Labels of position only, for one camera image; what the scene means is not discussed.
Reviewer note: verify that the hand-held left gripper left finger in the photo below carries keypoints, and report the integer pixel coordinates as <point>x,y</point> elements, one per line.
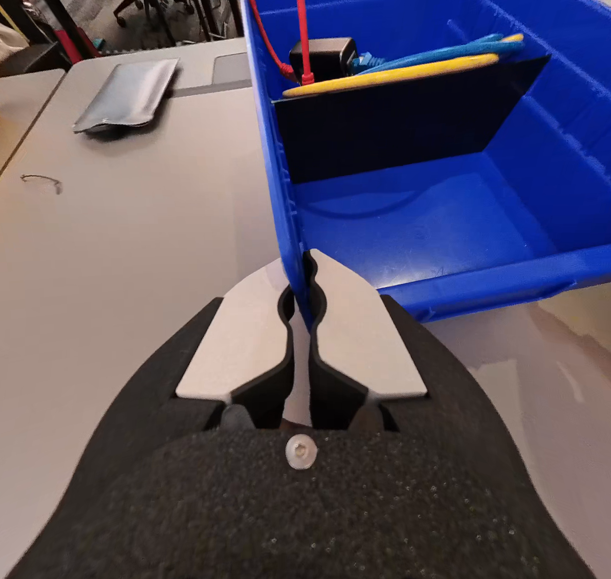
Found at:
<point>234,345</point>

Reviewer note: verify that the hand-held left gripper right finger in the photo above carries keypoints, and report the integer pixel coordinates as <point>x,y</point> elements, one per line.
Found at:
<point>367,345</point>

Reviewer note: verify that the blue plastic bin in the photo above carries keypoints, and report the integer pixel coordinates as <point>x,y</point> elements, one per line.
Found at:
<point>429,235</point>

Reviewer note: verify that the black ethernet port adapter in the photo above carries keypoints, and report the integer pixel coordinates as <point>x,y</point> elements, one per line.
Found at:
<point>324,59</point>

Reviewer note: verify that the black bin divider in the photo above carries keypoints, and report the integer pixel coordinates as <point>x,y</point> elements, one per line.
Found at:
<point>382,130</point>

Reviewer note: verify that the grey leather pouch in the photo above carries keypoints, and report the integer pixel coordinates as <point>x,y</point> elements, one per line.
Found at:
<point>129,92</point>

